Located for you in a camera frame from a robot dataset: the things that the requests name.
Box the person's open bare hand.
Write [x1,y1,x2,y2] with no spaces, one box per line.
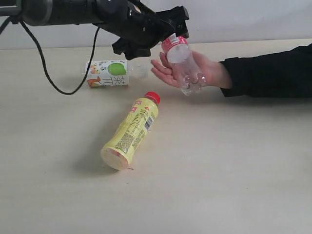
[151,51,233,89]

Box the clear cola bottle red label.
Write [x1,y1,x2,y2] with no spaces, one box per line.
[161,34,206,96]

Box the yellow bottle with red cap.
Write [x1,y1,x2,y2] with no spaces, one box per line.
[100,92,160,171]

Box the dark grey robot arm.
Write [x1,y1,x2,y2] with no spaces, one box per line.
[0,0,189,60]

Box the tea bottle with white label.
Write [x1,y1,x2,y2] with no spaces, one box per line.
[82,59,148,87]

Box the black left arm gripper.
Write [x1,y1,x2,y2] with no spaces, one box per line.
[95,0,189,60]

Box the forearm in black sleeve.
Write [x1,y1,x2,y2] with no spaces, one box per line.
[221,45,312,98]

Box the black cable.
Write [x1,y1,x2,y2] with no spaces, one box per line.
[19,20,100,96]

